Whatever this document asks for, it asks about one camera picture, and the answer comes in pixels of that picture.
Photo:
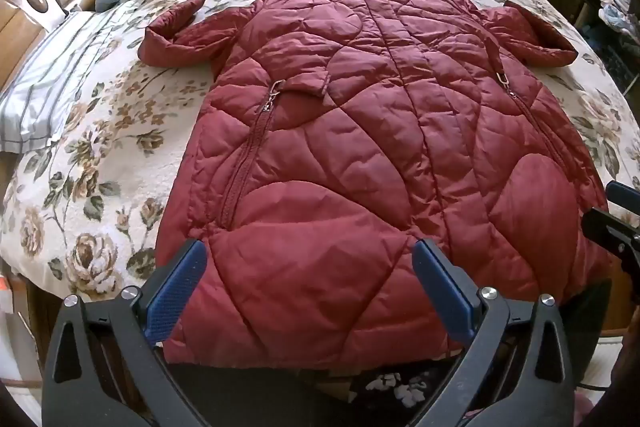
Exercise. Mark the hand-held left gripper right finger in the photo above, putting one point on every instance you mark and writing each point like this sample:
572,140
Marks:
445,292

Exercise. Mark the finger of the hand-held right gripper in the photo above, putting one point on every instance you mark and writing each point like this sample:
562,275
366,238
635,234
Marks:
607,232
625,197

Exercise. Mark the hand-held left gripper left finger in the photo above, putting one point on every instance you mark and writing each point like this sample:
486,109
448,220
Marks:
177,282

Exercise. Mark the red quilted puffer coat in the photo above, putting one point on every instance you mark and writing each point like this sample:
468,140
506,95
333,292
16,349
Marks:
360,147

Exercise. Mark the black floral clothing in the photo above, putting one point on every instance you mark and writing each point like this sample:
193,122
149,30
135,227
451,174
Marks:
400,387

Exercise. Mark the cream floral bedspread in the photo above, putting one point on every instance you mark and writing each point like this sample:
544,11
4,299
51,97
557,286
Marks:
100,157

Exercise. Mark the pile of pale cloths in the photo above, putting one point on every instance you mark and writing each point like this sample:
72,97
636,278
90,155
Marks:
617,9

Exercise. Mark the grey striped white pillow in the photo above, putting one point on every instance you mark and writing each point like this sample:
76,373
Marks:
45,82

